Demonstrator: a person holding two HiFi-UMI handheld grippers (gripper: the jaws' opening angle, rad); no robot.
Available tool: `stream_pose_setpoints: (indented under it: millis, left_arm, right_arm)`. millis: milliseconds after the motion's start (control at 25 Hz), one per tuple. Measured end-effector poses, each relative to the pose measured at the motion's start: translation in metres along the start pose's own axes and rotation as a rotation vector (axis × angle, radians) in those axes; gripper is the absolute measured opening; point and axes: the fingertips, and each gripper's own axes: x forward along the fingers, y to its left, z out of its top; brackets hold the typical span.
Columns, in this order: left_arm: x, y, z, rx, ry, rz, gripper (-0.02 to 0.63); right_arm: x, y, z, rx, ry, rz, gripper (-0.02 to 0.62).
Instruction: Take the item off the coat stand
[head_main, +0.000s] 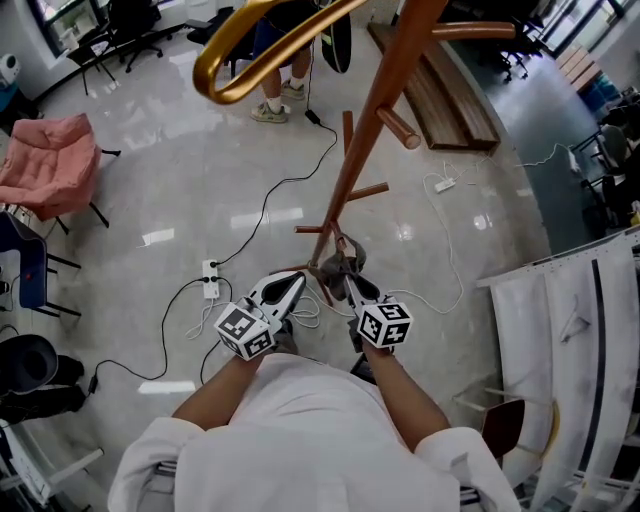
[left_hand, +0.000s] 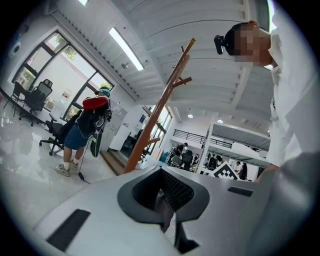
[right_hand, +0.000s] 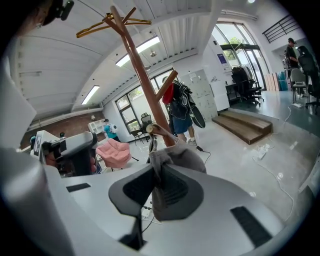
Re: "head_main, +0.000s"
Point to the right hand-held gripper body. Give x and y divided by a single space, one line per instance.
385 325

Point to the black framed window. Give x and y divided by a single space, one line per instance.
70 15

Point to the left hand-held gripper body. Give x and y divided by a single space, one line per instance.
245 330

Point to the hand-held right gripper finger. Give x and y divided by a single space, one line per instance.
352 295

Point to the small brown chair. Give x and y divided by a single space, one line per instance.
92 52

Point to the black power adapter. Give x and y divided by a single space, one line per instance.
92 385
312 116

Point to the brown wooden platform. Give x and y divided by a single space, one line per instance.
440 95

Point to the grey cap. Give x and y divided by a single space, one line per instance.
334 267

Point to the pink cushioned armchair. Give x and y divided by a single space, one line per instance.
47 160

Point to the white perforated metal shelf frame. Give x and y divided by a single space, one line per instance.
550 260

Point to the person's right forearm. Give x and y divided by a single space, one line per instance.
405 395

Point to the blue chair with black legs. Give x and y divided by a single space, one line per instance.
25 270

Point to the black equipment pile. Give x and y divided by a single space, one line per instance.
30 380

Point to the brown wooden coat rack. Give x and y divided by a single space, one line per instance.
380 95

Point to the person's left forearm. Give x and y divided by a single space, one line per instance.
220 395

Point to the dark brown chair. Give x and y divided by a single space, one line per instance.
502 425

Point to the gold clothes hanger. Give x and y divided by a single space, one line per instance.
240 60

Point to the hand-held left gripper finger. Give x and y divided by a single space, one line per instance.
292 300

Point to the person's white shirt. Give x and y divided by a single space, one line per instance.
310 440

